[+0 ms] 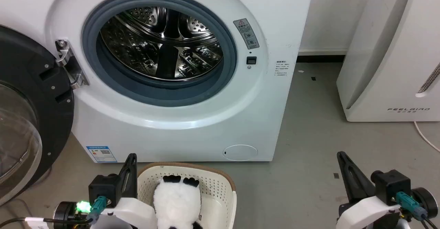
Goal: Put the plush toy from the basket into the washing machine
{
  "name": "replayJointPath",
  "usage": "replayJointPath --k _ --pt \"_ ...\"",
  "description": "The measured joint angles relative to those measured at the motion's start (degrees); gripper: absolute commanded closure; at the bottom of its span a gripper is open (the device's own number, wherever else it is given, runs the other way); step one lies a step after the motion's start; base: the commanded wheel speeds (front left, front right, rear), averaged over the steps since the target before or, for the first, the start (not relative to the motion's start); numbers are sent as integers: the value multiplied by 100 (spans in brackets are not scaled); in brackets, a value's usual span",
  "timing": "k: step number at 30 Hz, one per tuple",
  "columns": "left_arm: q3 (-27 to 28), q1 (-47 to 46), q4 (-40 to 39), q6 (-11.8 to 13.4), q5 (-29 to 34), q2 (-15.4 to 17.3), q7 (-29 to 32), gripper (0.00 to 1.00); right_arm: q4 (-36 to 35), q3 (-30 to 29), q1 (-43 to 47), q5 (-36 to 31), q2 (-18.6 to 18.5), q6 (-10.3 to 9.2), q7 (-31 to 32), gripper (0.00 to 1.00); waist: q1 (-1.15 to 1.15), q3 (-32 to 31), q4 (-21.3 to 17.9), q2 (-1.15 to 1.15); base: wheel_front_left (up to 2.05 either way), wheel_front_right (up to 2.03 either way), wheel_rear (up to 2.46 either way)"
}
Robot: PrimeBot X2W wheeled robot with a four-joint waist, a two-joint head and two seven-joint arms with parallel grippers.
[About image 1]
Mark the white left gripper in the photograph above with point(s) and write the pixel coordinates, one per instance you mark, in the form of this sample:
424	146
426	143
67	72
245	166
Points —
130	213

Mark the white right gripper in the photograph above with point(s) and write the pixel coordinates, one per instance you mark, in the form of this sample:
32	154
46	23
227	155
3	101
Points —
364	215

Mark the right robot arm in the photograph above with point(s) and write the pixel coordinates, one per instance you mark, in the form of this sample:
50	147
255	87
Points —
428	201

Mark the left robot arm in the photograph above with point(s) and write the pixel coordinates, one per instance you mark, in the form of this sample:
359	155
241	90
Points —
65	211

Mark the panda plush toy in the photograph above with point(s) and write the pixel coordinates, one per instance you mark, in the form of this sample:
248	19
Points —
177	203

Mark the metal washing machine door hinge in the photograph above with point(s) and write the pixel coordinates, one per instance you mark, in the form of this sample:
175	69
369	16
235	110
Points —
74	67

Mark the stainless steel washing machine drum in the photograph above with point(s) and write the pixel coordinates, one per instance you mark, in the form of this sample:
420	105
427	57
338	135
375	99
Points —
137	50

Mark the black round washer door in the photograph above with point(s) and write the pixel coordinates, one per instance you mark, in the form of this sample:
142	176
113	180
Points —
24	60

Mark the blue energy label sticker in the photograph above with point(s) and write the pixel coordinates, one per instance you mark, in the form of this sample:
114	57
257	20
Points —
101	154

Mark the white front-load washing machine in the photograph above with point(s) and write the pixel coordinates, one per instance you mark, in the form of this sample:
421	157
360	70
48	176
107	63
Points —
172	136

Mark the cream perforated laundry basket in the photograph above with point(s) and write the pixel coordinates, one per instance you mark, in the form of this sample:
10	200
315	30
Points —
215	187

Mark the grey rubber door gasket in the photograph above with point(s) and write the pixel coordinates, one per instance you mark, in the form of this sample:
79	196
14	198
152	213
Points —
161	95

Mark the white air purifier appliance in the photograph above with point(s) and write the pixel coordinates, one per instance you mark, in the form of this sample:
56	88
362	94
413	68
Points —
381	77

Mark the oval filter cover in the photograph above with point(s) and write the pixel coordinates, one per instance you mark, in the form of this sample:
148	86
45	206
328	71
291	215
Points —
240	152

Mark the black baseboard strip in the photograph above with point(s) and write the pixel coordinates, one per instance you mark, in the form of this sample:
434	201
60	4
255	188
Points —
319	58

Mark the white text spec sticker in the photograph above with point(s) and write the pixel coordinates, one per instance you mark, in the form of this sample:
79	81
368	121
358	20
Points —
282	68

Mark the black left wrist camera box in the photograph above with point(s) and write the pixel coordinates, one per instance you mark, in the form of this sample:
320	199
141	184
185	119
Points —
103	187

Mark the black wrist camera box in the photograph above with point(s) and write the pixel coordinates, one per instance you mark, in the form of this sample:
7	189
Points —
392	184
103	187

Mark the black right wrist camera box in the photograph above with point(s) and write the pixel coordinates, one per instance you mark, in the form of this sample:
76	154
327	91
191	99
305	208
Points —
392	184

